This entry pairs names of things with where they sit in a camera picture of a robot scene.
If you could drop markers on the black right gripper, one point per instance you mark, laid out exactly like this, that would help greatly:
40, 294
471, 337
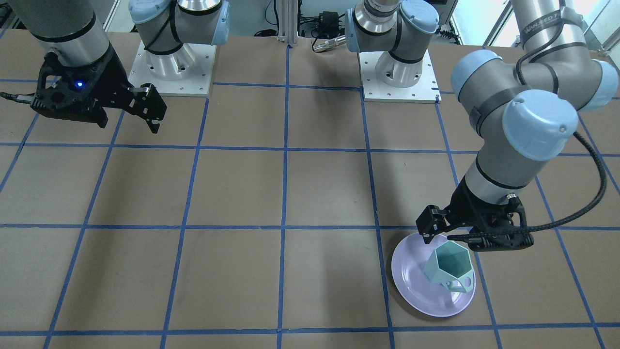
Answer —
110, 76

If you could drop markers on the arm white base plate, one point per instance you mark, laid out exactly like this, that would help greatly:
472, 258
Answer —
186, 72
386, 80

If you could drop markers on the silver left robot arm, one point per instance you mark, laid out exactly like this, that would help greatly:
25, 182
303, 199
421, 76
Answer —
525, 113

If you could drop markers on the light teal faceted cup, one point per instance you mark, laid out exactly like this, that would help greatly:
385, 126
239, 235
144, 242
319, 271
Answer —
450, 265

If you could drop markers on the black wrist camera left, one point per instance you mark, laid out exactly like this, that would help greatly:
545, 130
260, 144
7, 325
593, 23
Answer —
506, 239

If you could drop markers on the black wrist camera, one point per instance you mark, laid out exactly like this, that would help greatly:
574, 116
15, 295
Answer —
506, 239
61, 95

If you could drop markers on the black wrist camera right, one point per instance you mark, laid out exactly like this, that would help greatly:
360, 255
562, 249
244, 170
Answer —
61, 95

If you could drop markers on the lavender round plate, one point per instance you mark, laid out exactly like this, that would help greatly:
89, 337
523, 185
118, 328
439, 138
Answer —
408, 260

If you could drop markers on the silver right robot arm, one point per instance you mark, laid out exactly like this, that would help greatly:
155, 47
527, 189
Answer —
71, 28

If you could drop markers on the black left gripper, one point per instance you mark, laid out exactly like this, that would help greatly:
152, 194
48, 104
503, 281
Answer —
466, 205

